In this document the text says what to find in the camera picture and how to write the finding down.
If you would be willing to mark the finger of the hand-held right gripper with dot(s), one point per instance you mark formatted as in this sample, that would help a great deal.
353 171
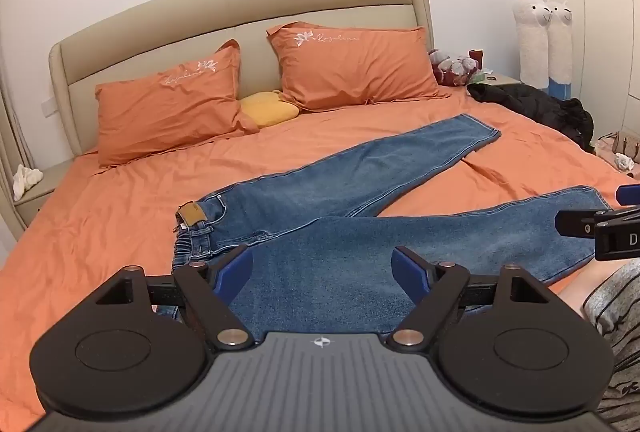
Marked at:
575 223
629 194

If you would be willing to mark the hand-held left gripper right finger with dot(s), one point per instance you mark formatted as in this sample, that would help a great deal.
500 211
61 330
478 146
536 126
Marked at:
410 273

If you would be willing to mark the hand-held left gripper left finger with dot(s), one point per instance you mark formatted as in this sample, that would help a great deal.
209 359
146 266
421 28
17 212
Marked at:
234 273

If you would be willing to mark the blue denim pants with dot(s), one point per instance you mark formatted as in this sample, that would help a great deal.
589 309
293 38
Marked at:
350 252

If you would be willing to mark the person's right forearm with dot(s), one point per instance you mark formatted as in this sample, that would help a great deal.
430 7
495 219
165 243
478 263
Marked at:
575 294

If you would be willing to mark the small white plush item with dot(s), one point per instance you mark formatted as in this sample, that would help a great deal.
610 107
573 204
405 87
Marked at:
624 160

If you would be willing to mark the brown handbag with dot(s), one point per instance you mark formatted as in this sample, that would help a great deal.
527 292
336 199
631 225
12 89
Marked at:
627 144

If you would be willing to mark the person's grey striped clothing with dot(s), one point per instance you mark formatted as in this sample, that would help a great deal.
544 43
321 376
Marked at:
617 312

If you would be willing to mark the bed with orange sheet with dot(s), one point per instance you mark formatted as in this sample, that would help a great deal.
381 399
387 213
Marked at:
125 212

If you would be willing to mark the black jacket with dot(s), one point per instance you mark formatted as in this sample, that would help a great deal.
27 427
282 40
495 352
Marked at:
535 104

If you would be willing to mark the blue box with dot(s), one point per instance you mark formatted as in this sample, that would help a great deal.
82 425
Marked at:
559 89

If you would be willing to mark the beige nightstand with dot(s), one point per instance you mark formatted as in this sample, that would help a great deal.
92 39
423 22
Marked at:
37 204
502 78

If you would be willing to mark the yellow cushion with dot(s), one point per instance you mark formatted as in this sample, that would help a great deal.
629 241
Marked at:
267 109

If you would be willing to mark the white alpaca plush toy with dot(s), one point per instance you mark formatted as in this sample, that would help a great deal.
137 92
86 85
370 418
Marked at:
531 41
561 41

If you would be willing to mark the orange pillow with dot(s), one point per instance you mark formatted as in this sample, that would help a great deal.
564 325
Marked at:
355 66
165 116

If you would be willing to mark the dark red cup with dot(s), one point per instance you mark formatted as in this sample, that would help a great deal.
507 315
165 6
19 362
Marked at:
477 56

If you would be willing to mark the red and white plush toy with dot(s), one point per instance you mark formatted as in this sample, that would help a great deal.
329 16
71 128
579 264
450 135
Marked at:
452 67

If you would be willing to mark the white crumpled cloth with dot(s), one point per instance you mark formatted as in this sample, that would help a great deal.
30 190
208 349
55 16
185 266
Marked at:
26 179

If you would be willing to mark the pale curtain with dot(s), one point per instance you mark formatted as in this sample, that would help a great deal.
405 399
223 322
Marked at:
9 161

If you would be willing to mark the white wall socket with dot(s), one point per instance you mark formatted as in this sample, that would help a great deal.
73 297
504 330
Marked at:
50 107

